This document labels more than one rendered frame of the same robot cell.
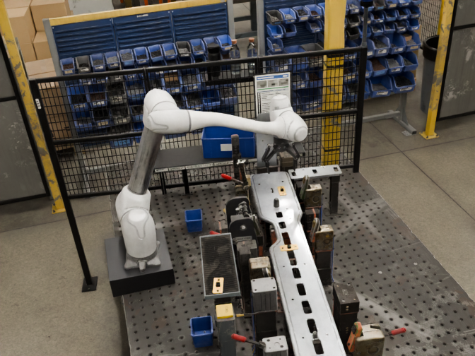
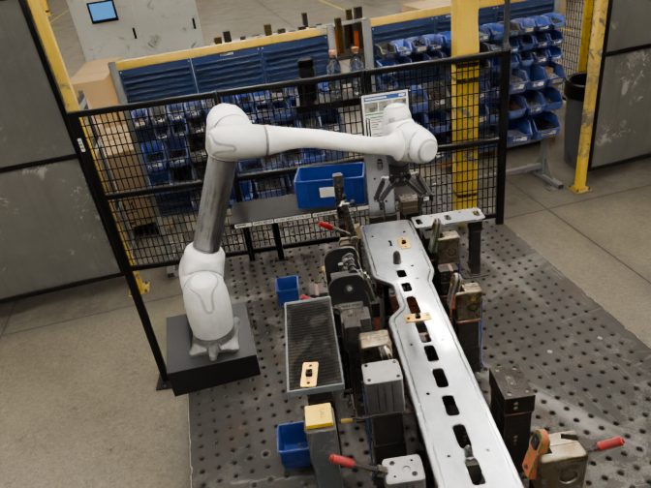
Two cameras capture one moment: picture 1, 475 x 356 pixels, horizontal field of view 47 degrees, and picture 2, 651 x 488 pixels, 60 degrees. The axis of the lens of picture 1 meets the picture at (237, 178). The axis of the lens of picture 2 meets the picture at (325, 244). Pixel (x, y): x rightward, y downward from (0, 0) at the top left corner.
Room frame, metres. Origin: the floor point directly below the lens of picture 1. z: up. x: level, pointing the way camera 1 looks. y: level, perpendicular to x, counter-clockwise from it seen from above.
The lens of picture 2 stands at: (0.54, -0.04, 2.13)
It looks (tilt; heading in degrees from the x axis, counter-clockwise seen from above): 30 degrees down; 3
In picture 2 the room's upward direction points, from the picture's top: 8 degrees counter-clockwise
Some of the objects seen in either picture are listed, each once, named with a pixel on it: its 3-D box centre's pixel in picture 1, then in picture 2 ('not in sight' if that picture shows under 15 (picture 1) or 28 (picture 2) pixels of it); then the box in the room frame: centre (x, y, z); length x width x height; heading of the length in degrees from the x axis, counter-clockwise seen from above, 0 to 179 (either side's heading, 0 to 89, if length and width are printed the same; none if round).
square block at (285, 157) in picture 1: (287, 180); (410, 233); (2.71, -0.29, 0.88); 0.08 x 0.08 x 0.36; 4
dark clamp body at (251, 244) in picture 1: (249, 275); (360, 359); (1.92, -0.02, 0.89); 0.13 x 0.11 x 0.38; 94
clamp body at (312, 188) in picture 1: (312, 213); (448, 273); (2.39, -0.39, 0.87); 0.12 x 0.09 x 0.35; 94
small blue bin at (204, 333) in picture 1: (202, 332); (294, 445); (1.73, 0.21, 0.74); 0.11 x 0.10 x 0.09; 4
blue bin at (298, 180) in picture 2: (229, 141); (330, 185); (2.85, 0.03, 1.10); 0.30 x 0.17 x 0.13; 84
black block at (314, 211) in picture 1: (312, 233); (448, 299); (2.25, -0.37, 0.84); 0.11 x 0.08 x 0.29; 94
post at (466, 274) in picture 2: (333, 191); (474, 245); (2.61, -0.55, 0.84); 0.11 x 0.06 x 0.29; 94
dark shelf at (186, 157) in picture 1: (227, 153); (329, 201); (2.85, 0.05, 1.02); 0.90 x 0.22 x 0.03; 94
